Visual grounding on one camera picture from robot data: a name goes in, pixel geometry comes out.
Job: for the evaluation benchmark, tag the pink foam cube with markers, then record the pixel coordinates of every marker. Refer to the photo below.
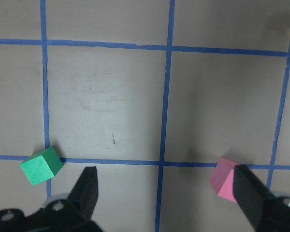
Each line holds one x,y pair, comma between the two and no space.
222,179

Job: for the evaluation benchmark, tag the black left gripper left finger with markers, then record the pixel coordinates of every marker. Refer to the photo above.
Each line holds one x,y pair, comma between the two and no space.
84,194

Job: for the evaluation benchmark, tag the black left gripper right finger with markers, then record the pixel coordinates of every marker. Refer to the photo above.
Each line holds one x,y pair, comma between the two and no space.
253,197

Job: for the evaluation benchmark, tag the green foam cube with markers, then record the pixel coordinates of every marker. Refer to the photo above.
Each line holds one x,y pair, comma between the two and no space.
41,166

